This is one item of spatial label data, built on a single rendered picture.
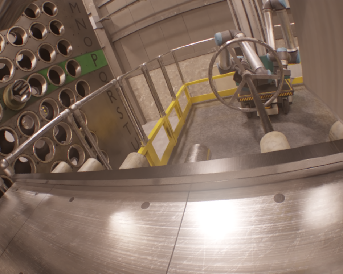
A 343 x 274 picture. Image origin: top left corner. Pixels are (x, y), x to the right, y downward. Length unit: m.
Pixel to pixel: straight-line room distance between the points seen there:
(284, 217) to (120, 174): 0.24
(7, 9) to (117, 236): 0.54
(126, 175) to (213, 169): 0.13
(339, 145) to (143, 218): 0.27
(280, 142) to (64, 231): 0.42
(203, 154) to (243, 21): 2.11
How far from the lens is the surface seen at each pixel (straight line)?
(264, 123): 0.48
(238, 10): 2.39
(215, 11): 7.73
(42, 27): 2.40
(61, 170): 0.72
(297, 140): 1.93
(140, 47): 8.46
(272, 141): 0.38
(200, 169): 0.24
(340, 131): 0.43
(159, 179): 0.25
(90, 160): 0.60
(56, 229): 0.36
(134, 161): 0.47
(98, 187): 0.34
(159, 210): 0.25
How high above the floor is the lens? 1.11
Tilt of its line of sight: 27 degrees down
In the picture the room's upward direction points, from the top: 22 degrees counter-clockwise
